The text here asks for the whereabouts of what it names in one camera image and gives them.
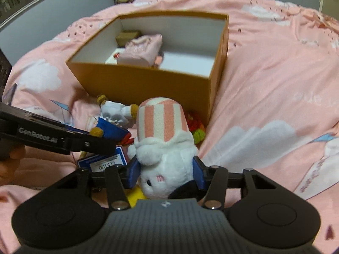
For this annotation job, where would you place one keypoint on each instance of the blue duck plush toy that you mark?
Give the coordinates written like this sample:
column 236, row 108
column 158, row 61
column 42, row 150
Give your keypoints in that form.
column 114, row 121

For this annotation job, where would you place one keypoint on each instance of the pink cloud-print duvet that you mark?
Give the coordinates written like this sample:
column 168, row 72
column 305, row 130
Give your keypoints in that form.
column 276, row 109

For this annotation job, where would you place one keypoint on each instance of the small gold gift box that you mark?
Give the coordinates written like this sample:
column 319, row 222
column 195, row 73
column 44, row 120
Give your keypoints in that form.
column 125, row 36

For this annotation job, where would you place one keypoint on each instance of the left hand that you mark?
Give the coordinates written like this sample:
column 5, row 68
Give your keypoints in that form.
column 10, row 165

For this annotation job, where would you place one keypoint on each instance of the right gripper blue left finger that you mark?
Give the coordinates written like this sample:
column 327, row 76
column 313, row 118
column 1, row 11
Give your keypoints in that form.
column 124, row 176

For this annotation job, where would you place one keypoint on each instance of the blue white price card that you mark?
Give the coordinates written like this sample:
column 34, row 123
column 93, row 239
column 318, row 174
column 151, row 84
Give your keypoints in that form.
column 98, row 163

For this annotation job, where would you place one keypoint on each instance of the red crochet flower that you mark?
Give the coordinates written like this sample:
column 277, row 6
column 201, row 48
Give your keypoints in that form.
column 196, row 126

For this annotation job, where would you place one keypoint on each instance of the white striped-hat plush rabbit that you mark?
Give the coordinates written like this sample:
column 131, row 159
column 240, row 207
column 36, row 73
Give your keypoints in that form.
column 164, row 147

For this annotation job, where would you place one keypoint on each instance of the pink mini backpack pouch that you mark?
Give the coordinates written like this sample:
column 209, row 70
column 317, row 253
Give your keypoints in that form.
column 142, row 51

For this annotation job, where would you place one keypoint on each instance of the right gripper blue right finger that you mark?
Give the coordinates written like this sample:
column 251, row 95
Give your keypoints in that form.
column 203, row 175

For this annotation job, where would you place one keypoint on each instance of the yellow plastic toy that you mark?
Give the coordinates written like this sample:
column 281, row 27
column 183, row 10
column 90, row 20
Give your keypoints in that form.
column 134, row 195

